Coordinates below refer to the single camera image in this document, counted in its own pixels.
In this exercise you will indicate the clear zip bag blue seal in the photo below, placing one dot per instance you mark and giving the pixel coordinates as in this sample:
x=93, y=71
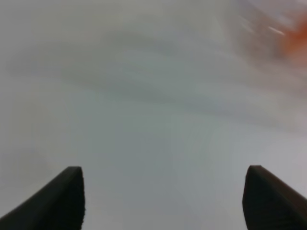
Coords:
x=254, y=29

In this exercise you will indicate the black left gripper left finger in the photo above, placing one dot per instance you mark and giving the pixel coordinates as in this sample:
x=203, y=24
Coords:
x=59, y=205

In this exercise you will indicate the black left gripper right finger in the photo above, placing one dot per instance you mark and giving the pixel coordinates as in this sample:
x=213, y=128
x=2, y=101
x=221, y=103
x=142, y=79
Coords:
x=270, y=204

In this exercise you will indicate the orange round fruit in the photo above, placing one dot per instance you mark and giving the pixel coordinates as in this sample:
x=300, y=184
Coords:
x=294, y=41

